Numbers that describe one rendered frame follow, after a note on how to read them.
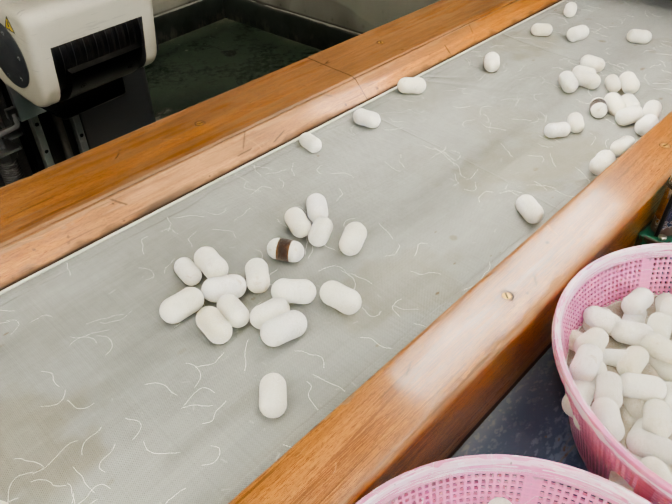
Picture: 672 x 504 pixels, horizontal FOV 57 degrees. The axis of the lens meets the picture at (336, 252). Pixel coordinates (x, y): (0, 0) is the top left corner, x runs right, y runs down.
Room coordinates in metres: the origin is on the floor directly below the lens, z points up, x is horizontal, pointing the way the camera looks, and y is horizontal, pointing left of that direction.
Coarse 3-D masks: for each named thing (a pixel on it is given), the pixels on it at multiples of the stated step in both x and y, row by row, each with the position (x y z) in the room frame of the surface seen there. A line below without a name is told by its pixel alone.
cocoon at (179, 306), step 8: (184, 288) 0.37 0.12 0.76; (192, 288) 0.37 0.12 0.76; (176, 296) 0.36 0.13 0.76; (184, 296) 0.36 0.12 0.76; (192, 296) 0.36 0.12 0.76; (200, 296) 0.36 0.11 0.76; (168, 304) 0.35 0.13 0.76; (176, 304) 0.35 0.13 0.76; (184, 304) 0.35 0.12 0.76; (192, 304) 0.35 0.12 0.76; (200, 304) 0.36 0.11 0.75; (160, 312) 0.35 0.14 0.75; (168, 312) 0.34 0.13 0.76; (176, 312) 0.34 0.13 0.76; (184, 312) 0.35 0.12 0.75; (192, 312) 0.35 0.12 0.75; (168, 320) 0.34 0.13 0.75; (176, 320) 0.34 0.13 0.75
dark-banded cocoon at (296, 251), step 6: (276, 240) 0.43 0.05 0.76; (270, 246) 0.42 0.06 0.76; (294, 246) 0.42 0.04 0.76; (300, 246) 0.42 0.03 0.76; (270, 252) 0.42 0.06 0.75; (288, 252) 0.42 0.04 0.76; (294, 252) 0.42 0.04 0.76; (300, 252) 0.42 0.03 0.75; (288, 258) 0.42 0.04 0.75; (294, 258) 0.42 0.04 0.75; (300, 258) 0.42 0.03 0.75
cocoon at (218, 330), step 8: (200, 312) 0.34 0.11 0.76; (208, 312) 0.34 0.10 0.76; (216, 312) 0.34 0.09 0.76; (200, 320) 0.33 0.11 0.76; (208, 320) 0.33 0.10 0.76; (216, 320) 0.33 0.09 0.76; (224, 320) 0.33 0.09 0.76; (200, 328) 0.33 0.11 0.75; (208, 328) 0.33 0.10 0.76; (216, 328) 0.32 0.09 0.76; (224, 328) 0.33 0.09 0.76; (208, 336) 0.32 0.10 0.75; (216, 336) 0.32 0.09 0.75; (224, 336) 0.32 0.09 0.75
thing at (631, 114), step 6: (624, 108) 0.67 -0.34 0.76; (630, 108) 0.67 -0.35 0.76; (636, 108) 0.67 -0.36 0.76; (618, 114) 0.67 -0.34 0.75; (624, 114) 0.66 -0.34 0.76; (630, 114) 0.66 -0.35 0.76; (636, 114) 0.66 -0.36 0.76; (642, 114) 0.67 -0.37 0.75; (618, 120) 0.66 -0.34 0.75; (624, 120) 0.66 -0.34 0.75; (630, 120) 0.66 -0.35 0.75; (636, 120) 0.66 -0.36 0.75
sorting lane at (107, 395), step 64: (576, 0) 1.10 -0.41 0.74; (448, 64) 0.84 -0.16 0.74; (512, 64) 0.84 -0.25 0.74; (576, 64) 0.84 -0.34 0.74; (640, 64) 0.84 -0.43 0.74; (320, 128) 0.66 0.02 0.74; (384, 128) 0.66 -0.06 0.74; (448, 128) 0.66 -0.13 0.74; (512, 128) 0.66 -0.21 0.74; (192, 192) 0.53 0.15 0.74; (256, 192) 0.53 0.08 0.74; (320, 192) 0.53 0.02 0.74; (384, 192) 0.53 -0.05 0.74; (448, 192) 0.53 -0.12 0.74; (512, 192) 0.53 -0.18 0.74; (576, 192) 0.53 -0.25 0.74; (128, 256) 0.43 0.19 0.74; (192, 256) 0.43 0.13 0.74; (256, 256) 0.43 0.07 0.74; (320, 256) 0.43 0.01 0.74; (384, 256) 0.43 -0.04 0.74; (448, 256) 0.43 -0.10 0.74; (0, 320) 0.35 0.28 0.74; (64, 320) 0.35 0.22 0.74; (128, 320) 0.35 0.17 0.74; (192, 320) 0.35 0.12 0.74; (320, 320) 0.35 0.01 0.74; (384, 320) 0.35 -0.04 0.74; (0, 384) 0.29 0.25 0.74; (64, 384) 0.29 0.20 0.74; (128, 384) 0.29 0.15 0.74; (192, 384) 0.29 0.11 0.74; (256, 384) 0.29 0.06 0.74; (320, 384) 0.29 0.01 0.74; (0, 448) 0.23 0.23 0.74; (64, 448) 0.23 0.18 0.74; (128, 448) 0.23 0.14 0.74; (192, 448) 0.23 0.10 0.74; (256, 448) 0.23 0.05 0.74
